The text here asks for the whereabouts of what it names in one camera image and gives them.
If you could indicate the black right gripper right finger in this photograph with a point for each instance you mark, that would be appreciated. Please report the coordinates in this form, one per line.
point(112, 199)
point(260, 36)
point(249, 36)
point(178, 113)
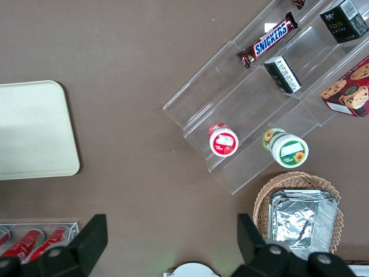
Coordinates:
point(259, 259)

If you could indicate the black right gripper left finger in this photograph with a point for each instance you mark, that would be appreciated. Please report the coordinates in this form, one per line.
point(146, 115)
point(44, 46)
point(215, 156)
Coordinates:
point(72, 254)

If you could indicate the aluminium foil tray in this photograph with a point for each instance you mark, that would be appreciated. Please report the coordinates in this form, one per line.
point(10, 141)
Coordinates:
point(299, 222)

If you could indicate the light wicker basket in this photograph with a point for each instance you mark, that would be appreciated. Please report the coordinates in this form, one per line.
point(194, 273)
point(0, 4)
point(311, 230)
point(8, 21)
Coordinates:
point(261, 202)

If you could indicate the beige plastic tray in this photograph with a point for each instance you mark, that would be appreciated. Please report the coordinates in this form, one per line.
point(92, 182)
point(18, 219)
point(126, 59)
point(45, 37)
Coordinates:
point(34, 130)

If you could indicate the clear acrylic bottle rack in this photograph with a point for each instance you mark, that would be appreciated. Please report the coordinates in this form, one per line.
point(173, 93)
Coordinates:
point(73, 228)

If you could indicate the red cola bottle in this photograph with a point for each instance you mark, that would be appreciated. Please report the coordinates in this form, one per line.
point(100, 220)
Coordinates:
point(4, 235)
point(47, 245)
point(26, 241)

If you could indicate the white plastic snack bin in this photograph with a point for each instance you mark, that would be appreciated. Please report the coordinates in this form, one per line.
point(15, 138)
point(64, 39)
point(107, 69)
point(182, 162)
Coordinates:
point(359, 269)

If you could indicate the green lid yogurt cup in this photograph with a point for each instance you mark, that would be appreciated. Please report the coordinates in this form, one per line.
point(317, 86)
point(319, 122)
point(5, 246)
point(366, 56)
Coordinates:
point(289, 150)

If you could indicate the red lid yogurt cup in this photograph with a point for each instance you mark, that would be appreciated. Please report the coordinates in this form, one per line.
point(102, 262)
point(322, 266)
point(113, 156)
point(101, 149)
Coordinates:
point(223, 142)

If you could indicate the clear acrylic stepped shelf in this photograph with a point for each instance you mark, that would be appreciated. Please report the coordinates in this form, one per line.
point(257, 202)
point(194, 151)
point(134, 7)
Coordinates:
point(230, 95)

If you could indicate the small black box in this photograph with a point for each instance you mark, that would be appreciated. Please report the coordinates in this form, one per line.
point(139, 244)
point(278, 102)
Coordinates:
point(284, 75)
point(343, 21)

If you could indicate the red cookie box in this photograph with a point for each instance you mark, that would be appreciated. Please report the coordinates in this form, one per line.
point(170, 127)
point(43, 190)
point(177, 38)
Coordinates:
point(348, 92)

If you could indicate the Snickers bar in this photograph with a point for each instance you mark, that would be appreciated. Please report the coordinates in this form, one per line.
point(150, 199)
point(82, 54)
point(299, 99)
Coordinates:
point(300, 3)
point(269, 41)

